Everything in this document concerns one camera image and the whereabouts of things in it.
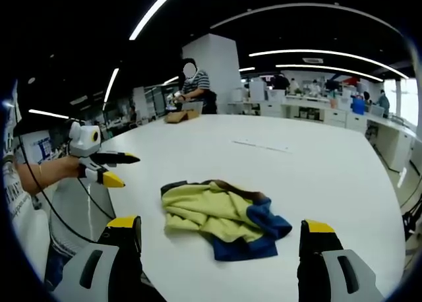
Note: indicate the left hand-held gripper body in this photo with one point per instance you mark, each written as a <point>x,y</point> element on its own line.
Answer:
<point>84,143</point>

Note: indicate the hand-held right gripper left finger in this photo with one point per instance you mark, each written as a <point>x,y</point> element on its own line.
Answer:
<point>99,269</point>

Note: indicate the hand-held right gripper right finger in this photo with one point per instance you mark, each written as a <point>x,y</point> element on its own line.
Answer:
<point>329,269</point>

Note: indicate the yellow and blue garment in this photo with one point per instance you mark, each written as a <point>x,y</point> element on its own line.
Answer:
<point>211,213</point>

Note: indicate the person's left hand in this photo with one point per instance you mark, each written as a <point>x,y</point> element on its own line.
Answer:
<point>62,168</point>

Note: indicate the person's blue jeans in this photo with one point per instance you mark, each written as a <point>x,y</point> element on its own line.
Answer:
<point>54,269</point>

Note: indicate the brown cardboard box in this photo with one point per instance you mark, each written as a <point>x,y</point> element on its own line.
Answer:
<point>179,116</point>

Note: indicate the person's white printed shirt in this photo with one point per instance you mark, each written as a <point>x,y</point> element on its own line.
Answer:
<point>14,190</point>

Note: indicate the white square pillar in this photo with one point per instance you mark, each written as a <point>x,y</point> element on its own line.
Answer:
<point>214,71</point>

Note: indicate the white cabinet counter row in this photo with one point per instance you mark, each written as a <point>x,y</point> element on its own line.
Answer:
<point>362,124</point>

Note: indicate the blue container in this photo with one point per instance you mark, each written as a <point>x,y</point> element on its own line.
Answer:
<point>358,105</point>

